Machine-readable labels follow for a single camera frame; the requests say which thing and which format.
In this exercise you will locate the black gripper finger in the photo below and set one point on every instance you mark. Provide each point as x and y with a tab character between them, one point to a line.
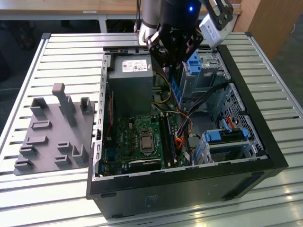
163	47
191	43

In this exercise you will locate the empty black RAM slot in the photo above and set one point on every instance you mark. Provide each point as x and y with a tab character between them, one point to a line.
165	142

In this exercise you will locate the blue disk carrier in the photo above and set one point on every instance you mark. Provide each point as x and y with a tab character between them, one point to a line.
214	136
194	65

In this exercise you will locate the white power supply label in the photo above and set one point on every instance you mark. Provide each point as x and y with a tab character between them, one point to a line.
136	65

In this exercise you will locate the grey metal drive cage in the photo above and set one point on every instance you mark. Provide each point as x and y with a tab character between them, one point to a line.
203	80

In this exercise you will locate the grey power supply unit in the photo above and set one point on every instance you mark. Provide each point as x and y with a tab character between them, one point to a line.
130	89

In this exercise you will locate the wooden cabinet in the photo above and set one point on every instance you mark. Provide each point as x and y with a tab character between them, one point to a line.
272	23

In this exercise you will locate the green motherboard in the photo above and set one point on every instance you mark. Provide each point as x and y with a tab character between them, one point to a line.
125	132

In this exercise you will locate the CPU socket with silver CPU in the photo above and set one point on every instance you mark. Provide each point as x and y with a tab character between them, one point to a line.
146	143

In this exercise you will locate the grey metal disk bay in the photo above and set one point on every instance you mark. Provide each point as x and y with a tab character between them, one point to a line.
227	151

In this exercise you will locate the black graphics card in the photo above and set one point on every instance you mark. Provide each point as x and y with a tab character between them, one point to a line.
144	165

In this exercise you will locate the grey parts rack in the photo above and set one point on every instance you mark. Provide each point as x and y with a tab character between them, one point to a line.
54	132

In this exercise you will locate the black open PC case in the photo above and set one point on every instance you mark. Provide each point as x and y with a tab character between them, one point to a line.
165	191

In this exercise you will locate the white wrist camera with mount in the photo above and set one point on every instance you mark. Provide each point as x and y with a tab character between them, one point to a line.
213	32

